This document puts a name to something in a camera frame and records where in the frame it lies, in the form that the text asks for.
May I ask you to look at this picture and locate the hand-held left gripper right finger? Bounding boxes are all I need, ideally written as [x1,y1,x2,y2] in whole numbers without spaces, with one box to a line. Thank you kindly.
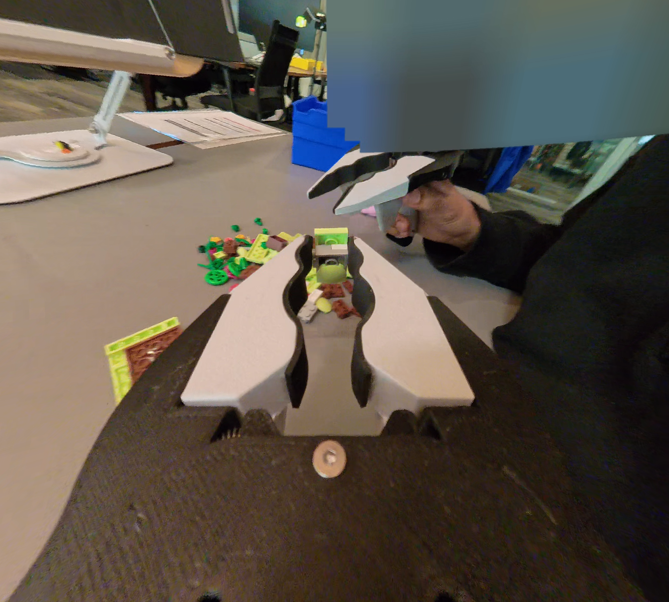
[346,236,475,433]

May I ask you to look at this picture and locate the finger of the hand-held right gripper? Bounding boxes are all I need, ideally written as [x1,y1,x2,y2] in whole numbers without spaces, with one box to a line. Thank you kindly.
[307,150,394,201]
[333,155,438,217]

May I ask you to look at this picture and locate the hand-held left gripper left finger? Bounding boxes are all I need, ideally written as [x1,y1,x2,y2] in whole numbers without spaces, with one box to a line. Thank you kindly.
[180,235,310,433]

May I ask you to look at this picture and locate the lime brown brick chunk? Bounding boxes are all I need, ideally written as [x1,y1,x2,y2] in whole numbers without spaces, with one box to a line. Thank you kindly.
[314,227,350,286]

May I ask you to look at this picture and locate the large lime brick assembly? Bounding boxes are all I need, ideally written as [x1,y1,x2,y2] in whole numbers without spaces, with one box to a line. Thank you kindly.
[105,317,184,405]

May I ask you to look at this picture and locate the person's right forearm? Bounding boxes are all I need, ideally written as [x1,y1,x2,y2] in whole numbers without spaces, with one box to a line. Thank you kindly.
[423,205,556,296]

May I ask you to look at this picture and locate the person's right hand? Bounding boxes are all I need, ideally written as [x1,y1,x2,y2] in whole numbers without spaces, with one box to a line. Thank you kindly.
[394,179,483,251]

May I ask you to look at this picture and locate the blue plastic bin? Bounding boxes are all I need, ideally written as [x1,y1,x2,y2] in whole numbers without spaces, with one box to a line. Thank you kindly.
[291,95,362,174]

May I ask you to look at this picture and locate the blue plastic object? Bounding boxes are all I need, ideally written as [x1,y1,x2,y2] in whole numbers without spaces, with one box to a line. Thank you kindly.
[483,145,534,196]

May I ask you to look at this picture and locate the pile of loose toy bricks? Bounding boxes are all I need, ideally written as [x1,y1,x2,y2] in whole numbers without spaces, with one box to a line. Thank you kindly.
[198,218,367,324]

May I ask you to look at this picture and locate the black office chair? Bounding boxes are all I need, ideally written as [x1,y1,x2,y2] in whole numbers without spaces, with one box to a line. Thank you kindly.
[201,19,300,124]

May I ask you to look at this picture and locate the laminated paper sheet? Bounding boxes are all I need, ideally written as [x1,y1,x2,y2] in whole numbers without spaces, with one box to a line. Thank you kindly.
[117,110,289,150]

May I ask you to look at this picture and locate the large black display screen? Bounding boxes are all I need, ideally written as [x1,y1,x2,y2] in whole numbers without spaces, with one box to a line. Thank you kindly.
[238,0,325,52]

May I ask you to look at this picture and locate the person's black jacket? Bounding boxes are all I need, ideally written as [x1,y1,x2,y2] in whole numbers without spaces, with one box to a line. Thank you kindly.
[491,134,669,602]

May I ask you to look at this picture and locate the white monitor stand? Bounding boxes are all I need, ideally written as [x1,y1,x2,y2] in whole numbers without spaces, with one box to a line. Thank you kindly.
[0,17,205,206]

